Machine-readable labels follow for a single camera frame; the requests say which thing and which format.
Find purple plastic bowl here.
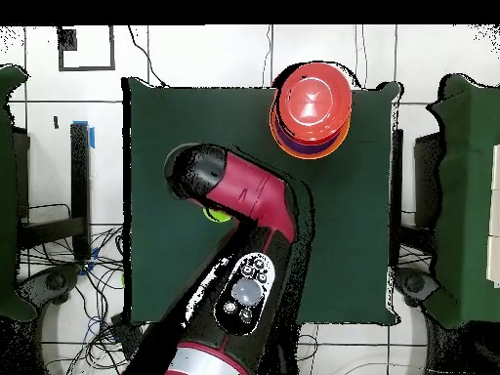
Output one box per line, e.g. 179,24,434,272
274,120,347,156

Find black office chair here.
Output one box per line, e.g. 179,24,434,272
19,264,83,310
394,267,438,308

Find black metal stand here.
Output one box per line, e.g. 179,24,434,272
17,121,96,263

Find green covered side table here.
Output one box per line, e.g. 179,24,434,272
0,63,38,323
427,73,500,329

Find green plastic cup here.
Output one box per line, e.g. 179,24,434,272
201,207,233,224

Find cable tangle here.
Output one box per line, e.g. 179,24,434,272
19,226,319,375

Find large orange plastic bowl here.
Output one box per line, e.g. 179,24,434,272
269,104,352,160

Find black power adapter box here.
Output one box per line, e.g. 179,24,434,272
110,313,144,353

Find white boxes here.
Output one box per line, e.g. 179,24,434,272
485,144,500,288

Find black floor cable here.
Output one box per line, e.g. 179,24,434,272
127,24,170,89

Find dark green tablecloth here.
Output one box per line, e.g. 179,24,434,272
120,76,403,327

